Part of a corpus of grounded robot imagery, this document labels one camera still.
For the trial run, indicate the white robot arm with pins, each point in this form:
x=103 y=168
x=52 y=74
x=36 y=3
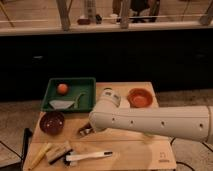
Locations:
x=187 y=122

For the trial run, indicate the orange bowl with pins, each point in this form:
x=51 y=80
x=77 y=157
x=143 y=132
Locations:
x=139 y=98

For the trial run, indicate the purple bowl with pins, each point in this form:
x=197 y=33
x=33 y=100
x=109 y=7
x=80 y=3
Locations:
x=52 y=123

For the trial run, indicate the green plastic tray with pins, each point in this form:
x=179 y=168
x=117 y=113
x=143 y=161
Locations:
x=76 y=86

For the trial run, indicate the orange ball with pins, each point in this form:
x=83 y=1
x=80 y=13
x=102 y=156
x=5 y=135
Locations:
x=62 y=89

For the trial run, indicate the brown grape bunch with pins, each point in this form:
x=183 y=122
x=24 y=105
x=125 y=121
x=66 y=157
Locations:
x=85 y=130

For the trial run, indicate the white plastic wrapper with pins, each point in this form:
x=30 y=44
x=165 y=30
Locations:
x=61 y=104

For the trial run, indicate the white dish brush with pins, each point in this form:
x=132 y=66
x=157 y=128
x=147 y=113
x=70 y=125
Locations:
x=69 y=159

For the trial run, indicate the wooden scrub brush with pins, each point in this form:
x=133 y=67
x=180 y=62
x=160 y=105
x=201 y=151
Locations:
x=58 y=152

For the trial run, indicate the black chair frame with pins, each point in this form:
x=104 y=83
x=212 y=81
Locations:
x=18 y=166

